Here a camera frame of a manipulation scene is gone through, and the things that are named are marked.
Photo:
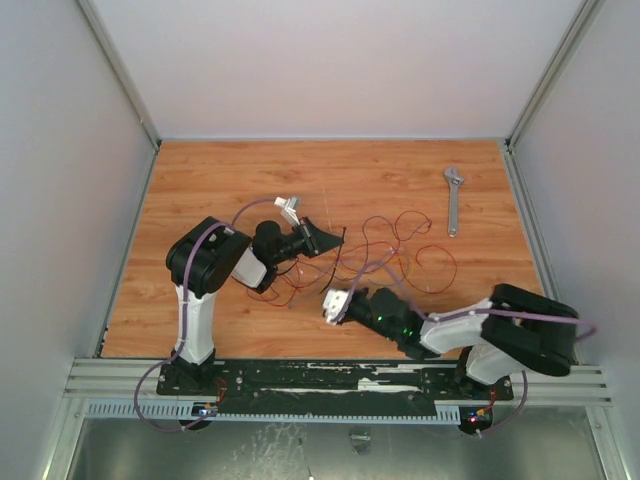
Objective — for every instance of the grey slotted cable duct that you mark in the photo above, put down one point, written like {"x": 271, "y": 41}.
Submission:
{"x": 190, "y": 410}

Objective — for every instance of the aluminium corner post left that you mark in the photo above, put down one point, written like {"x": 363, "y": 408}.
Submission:
{"x": 97, "y": 27}

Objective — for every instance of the aluminium corner post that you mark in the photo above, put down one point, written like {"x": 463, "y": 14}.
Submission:
{"x": 568, "y": 45}
{"x": 97, "y": 27}

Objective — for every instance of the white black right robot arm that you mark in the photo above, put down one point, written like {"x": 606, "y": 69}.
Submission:
{"x": 509, "y": 331}

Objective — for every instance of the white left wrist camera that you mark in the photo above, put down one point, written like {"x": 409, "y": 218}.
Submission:
{"x": 288, "y": 209}

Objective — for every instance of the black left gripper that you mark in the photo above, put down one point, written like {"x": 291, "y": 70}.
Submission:
{"x": 316, "y": 240}

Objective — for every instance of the aluminium corner post right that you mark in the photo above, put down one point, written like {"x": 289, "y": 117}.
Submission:
{"x": 568, "y": 45}

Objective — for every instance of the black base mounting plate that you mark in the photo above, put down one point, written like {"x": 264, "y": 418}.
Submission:
{"x": 334, "y": 386}

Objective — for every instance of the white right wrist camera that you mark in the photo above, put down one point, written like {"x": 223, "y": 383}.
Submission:
{"x": 335, "y": 305}

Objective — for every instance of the silver adjustable wrench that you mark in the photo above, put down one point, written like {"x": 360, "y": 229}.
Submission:
{"x": 454, "y": 181}

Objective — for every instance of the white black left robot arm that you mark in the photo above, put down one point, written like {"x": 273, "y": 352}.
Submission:
{"x": 203, "y": 260}

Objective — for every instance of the black zip tie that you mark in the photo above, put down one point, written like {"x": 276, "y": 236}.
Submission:
{"x": 335, "y": 263}

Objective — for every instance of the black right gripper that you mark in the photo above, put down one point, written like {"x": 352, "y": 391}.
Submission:
{"x": 350, "y": 307}

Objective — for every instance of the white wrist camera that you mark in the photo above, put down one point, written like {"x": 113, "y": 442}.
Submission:
{"x": 288, "y": 209}
{"x": 335, "y": 305}

